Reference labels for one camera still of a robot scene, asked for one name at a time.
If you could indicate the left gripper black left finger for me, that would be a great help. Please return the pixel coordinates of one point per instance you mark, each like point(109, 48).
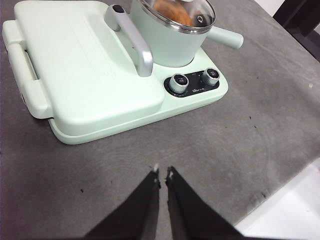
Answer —
point(137, 215)

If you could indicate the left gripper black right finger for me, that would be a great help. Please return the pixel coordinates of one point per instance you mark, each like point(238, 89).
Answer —
point(190, 215)

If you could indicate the glass lid with green knob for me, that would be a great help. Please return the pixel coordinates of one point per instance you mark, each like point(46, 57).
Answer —
point(200, 18)

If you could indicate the brown potato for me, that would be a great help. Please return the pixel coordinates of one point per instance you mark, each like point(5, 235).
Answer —
point(172, 12)

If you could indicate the mint green breakfast machine base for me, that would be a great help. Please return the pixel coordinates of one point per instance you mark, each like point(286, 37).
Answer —
point(140, 117)

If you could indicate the silver control knob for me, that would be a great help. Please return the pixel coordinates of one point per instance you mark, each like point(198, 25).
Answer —
point(178, 82)
point(211, 75)

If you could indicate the black metal frame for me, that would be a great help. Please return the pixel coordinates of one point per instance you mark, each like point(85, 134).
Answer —
point(300, 22)

